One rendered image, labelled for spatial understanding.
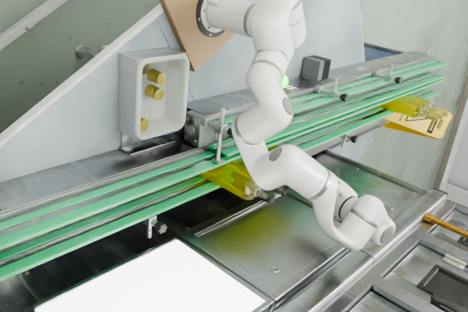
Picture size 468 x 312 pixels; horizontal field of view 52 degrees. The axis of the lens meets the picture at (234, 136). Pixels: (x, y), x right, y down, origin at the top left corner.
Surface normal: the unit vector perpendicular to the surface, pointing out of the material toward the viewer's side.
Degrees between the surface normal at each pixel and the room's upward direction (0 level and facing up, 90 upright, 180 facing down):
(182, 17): 0
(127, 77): 90
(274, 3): 88
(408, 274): 90
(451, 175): 90
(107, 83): 0
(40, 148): 0
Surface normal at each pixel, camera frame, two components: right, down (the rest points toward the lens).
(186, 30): 0.74, 0.33
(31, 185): 0.11, -0.92
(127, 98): -0.67, 0.22
